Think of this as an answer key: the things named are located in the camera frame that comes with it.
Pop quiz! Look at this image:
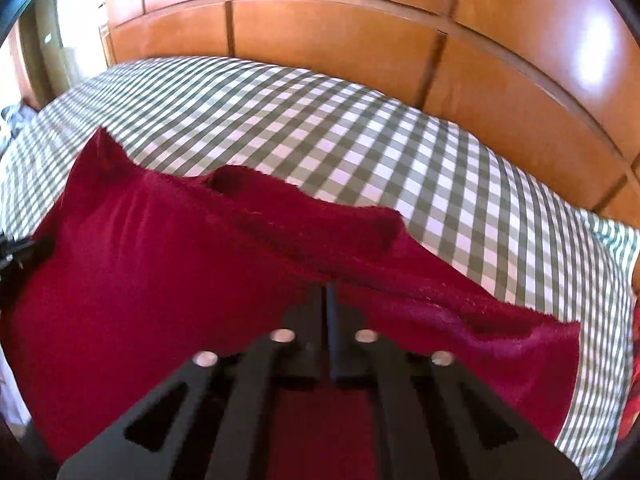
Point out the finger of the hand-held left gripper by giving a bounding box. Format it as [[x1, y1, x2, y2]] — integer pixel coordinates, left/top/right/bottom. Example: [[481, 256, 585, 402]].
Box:
[[0, 232, 53, 273]]

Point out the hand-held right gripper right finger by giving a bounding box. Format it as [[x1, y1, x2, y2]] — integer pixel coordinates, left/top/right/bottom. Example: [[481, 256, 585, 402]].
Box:
[[325, 282, 583, 480]]

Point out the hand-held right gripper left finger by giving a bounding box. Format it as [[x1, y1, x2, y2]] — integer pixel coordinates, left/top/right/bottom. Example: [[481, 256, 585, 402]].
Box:
[[57, 285, 326, 480]]

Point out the red cloth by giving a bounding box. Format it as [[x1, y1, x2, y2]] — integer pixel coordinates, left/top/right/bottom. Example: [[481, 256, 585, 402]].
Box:
[[0, 127, 583, 480]]

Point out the green gingham bed sheet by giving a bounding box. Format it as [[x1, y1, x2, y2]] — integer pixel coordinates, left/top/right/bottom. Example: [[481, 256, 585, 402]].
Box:
[[0, 55, 640, 480]]

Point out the wooden headboard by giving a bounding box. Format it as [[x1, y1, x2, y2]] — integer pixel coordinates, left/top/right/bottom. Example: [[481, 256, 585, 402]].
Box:
[[102, 0, 640, 223]]

